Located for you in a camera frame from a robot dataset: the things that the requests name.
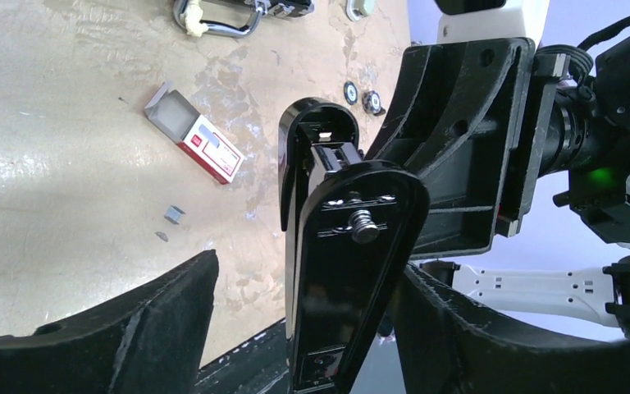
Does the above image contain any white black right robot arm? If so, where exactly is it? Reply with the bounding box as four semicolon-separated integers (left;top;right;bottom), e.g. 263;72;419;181
367;1;630;335

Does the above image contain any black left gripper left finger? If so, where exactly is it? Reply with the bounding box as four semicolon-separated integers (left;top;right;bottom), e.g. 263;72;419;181
0;250;219;393

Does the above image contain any blue poker chip on table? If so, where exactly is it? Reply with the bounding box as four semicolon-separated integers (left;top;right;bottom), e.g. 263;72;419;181
345;0;377;21

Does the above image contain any black poker chip case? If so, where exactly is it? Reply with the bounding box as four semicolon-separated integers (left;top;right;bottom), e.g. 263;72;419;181
211;0;315;18

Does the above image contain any black stapler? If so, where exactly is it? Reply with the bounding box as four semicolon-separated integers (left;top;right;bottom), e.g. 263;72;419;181
278;97;430;393

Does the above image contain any small staple strip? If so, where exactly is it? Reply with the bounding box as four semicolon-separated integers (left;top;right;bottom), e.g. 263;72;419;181
164;205;185;225

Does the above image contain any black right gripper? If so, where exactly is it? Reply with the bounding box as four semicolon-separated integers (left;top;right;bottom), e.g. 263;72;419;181
367;38;569;259

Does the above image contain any tiny loose staple piece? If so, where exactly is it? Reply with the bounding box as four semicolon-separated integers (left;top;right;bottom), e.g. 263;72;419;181
155;231;169;242

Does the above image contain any right poker chip on table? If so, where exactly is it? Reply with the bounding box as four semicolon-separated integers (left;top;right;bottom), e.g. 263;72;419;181
343;80;358;105

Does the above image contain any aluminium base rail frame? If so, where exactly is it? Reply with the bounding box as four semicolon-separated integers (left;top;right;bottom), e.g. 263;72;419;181
193;319;289;394

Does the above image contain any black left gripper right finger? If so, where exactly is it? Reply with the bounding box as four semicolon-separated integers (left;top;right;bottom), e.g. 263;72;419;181
394;265;630;393

